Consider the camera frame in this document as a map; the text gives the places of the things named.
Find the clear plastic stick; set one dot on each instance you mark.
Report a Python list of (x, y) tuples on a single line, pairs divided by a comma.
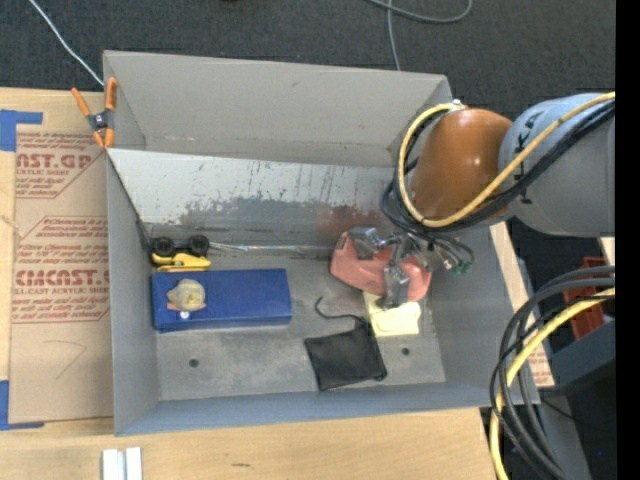
[(260, 249)]

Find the yellow toy car, black wheels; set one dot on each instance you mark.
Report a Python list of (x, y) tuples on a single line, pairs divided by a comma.
[(186, 260)]

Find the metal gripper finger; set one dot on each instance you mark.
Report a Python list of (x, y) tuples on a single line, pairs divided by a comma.
[(395, 285), (365, 242)]

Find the brown cardboard board, red print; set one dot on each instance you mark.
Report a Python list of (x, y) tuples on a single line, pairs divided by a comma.
[(60, 248)]

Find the grey metal bin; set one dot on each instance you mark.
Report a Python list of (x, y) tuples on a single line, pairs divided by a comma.
[(240, 368)]

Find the pale yellow sponge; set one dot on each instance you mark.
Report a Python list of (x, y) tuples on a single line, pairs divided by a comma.
[(397, 322)]

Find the blue box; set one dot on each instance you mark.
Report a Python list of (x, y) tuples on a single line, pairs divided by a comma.
[(240, 295)]

